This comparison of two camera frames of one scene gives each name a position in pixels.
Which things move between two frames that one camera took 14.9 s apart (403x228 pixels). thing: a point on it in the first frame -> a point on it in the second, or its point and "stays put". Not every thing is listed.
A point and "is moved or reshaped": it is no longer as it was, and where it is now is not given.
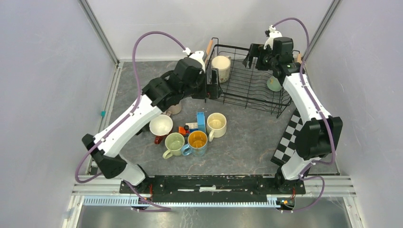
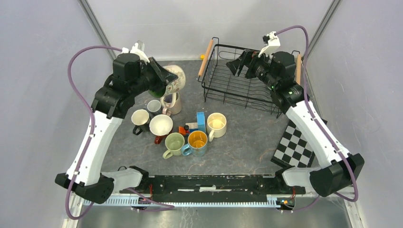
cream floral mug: [223, 64] is moved or reshaped
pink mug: [174, 109] stays put
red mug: [160, 125] stays put
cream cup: [216, 125] stays put
